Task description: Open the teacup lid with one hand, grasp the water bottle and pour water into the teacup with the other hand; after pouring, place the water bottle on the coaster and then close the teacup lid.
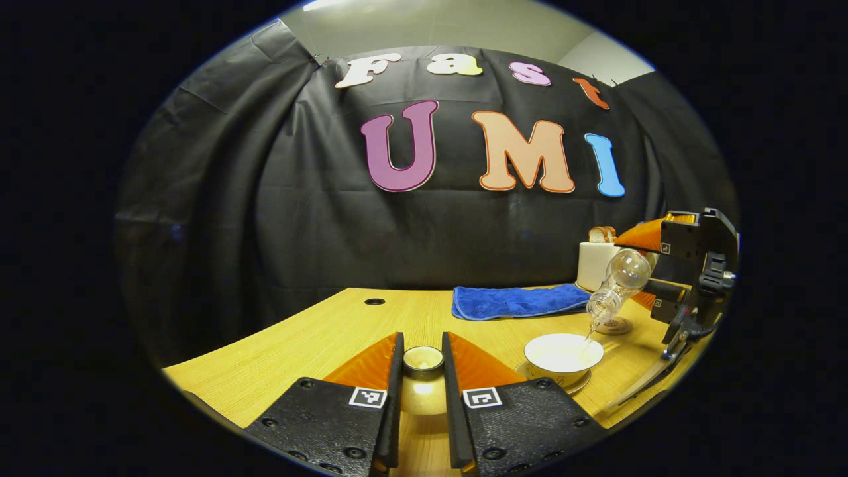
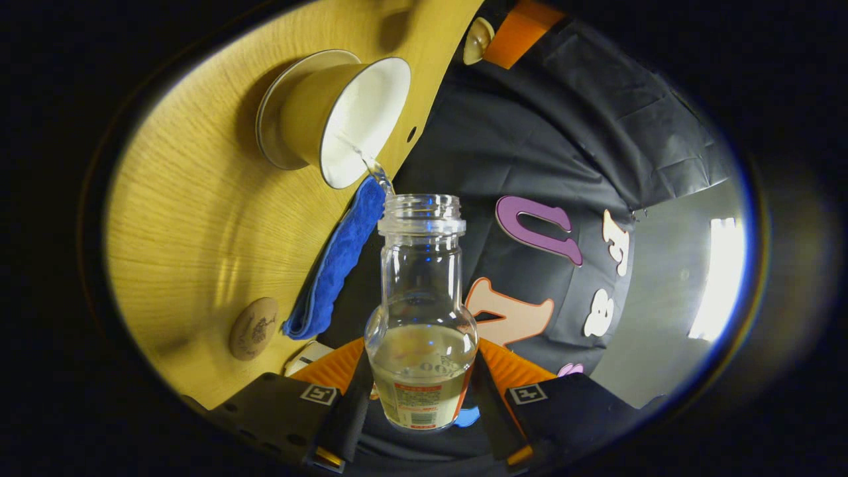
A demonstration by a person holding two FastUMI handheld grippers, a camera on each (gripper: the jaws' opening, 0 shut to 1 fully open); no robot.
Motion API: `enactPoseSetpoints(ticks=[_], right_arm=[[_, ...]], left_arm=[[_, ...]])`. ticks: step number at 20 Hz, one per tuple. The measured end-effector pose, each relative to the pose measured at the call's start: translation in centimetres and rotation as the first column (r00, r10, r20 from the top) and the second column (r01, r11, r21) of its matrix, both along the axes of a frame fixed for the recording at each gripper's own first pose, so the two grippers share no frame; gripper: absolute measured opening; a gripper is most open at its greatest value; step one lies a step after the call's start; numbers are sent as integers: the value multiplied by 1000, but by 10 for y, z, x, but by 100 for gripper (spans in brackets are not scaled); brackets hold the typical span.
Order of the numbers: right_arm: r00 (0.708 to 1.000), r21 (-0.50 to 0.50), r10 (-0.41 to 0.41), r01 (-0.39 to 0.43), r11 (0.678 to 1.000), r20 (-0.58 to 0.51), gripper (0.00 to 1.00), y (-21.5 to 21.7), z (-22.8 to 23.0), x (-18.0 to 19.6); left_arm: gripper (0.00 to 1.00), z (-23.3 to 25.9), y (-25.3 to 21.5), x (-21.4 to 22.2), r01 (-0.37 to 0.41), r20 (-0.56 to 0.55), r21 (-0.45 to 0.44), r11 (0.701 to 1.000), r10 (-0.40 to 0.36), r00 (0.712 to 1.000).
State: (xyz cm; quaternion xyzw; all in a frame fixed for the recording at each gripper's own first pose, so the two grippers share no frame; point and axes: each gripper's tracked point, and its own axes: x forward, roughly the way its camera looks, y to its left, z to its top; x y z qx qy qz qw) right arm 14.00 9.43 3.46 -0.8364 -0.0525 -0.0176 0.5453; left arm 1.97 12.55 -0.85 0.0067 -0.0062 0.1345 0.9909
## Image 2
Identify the white toaster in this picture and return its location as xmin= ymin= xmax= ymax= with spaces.
xmin=285 ymin=340 xmax=335 ymax=377

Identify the yellow ceramic teacup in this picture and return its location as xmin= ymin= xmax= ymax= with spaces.
xmin=278 ymin=56 xmax=411 ymax=189

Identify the yellow teacup lid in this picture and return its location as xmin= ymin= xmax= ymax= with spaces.
xmin=462 ymin=17 xmax=495 ymax=66

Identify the black backdrop cloth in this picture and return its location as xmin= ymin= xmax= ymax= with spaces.
xmin=318 ymin=0 xmax=736 ymax=464

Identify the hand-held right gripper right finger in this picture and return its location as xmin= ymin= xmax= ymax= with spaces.
xmin=474 ymin=338 xmax=666 ymax=468

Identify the blue towel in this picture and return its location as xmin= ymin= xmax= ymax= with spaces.
xmin=283 ymin=176 xmax=388 ymax=341

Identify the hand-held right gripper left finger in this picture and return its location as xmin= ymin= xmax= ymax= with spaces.
xmin=182 ymin=338 xmax=375 ymax=472

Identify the clear plastic water bottle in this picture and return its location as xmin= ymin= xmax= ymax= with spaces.
xmin=364 ymin=193 xmax=479 ymax=431

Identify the round cork coaster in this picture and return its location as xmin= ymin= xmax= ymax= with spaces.
xmin=229 ymin=297 xmax=280 ymax=362

